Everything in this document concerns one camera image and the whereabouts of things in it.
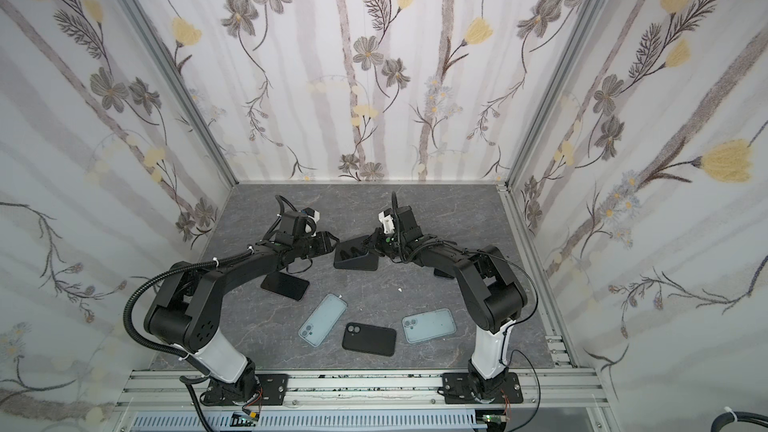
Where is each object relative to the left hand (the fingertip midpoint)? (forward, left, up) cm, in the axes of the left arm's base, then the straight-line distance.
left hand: (332, 234), depth 93 cm
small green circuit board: (-47, +20, -12) cm, 52 cm away
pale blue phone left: (-26, +2, -9) cm, 27 cm away
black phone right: (-11, -35, -7) cm, 37 cm away
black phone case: (-4, -7, -6) cm, 10 cm away
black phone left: (-13, +14, -8) cm, 21 cm away
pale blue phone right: (-27, -28, -9) cm, 39 cm away
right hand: (-4, -8, +5) cm, 10 cm away
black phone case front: (-29, -12, -11) cm, 33 cm away
